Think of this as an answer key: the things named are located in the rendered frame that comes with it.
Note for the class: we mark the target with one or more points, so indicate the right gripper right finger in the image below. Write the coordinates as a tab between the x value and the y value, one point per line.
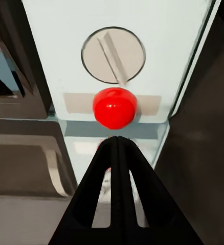
167	224

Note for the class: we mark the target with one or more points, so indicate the microwave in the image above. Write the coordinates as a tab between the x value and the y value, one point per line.
111	61

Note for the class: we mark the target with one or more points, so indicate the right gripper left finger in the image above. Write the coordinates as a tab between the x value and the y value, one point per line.
75	227

